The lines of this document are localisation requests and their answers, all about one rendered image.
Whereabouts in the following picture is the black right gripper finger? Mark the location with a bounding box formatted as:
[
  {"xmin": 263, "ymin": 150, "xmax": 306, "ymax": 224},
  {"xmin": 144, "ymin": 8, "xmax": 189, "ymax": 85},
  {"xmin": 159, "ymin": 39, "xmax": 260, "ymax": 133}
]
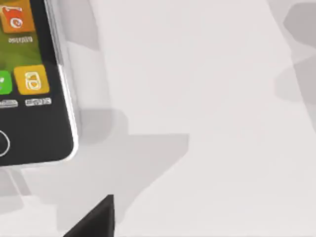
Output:
[{"xmin": 63, "ymin": 194, "xmax": 116, "ymax": 237}]

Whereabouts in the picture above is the black smartphone with silver rim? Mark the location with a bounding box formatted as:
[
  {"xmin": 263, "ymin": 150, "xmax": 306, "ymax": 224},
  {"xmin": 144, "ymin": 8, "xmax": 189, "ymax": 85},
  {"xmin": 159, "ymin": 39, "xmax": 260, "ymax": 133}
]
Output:
[{"xmin": 0, "ymin": 0, "xmax": 79, "ymax": 169}]

